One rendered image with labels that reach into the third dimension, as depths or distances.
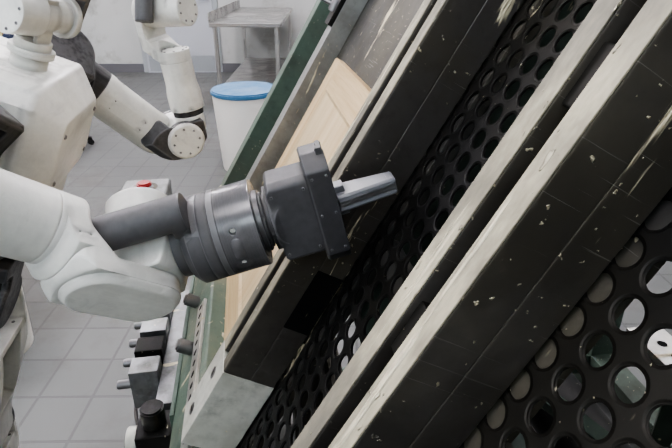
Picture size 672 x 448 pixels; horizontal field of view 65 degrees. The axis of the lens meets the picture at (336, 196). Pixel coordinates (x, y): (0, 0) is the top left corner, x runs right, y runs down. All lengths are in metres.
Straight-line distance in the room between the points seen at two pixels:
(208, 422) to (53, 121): 0.46
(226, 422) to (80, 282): 0.33
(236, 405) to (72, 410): 1.57
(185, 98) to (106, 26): 7.28
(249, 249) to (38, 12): 0.51
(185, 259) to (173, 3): 0.69
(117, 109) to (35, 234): 0.69
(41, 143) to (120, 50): 7.59
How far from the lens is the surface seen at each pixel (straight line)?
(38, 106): 0.82
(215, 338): 0.95
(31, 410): 2.32
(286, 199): 0.49
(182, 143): 1.15
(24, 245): 0.47
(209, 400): 0.71
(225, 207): 0.49
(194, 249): 0.49
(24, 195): 0.47
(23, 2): 0.86
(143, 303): 0.52
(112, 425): 2.15
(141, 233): 0.49
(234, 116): 3.88
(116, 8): 8.34
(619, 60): 0.30
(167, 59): 1.15
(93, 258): 0.47
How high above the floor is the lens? 1.48
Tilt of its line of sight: 24 degrees down
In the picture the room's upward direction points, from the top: straight up
